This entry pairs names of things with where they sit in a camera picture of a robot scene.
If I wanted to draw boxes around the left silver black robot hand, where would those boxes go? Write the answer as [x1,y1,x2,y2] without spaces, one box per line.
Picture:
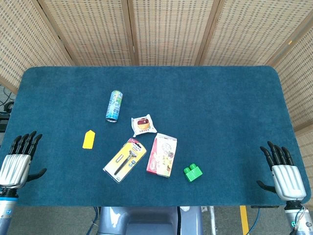
[0,131,47,190]

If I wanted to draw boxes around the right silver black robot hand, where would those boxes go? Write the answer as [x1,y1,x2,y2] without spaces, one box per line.
[256,141,307,203]

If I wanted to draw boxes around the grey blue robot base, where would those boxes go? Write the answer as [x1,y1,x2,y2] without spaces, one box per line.
[97,206,203,235]

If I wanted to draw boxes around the green toy building brick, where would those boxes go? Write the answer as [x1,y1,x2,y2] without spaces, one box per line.
[183,163,203,183]

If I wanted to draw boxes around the blue carpet table mat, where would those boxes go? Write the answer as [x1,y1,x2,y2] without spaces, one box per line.
[0,65,311,208]

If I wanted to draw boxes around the yellow razor blister pack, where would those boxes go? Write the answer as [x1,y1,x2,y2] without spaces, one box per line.
[102,138,147,184]

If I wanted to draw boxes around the blue green drink can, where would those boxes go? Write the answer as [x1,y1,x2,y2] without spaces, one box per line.
[105,90,123,123]

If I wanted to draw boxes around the red white biscuit box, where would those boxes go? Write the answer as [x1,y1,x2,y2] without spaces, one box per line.
[146,133,178,179]

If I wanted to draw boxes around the white wrapped pastry packet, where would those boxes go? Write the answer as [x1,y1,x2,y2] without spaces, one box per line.
[131,114,157,138]

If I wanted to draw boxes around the woven bamboo folding screen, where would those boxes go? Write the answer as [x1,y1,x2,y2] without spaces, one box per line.
[0,0,313,177]

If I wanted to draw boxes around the black equipment with cables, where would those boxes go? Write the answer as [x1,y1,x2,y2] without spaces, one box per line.
[0,85,16,133]

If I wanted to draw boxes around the blue cable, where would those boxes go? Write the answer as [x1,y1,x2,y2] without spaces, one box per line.
[248,208,262,235]
[87,207,101,235]

